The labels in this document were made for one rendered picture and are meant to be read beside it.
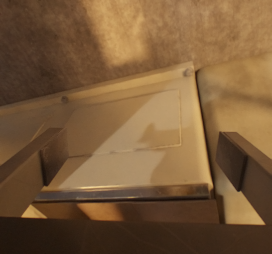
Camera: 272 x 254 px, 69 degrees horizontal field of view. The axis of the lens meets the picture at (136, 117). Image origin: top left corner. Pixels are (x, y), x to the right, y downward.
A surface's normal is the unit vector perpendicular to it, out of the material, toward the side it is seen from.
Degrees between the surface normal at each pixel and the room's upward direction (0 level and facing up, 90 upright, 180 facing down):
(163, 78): 0
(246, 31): 0
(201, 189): 90
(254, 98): 90
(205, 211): 0
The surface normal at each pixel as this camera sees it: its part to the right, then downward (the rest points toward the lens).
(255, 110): -0.32, -0.75
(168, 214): -0.15, 0.65
